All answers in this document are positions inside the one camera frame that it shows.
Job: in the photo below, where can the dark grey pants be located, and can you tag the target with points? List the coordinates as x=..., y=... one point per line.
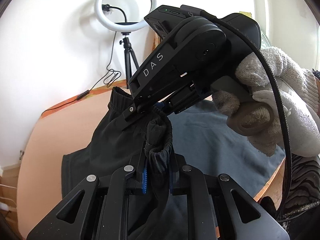
x=205, y=140

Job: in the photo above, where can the zebra print clothing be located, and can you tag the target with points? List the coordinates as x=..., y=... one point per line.
x=302, y=180

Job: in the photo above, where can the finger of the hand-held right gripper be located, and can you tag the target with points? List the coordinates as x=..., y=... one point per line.
x=180, y=101
x=136, y=116

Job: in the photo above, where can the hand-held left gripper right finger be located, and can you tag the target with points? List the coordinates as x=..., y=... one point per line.
x=171, y=181

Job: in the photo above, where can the person's right hand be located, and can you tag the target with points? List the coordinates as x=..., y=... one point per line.
x=297, y=100

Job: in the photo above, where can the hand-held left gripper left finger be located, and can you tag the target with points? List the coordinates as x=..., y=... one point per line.
x=144, y=180

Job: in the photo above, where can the small black tripod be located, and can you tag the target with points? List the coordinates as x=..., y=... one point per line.
x=128, y=55

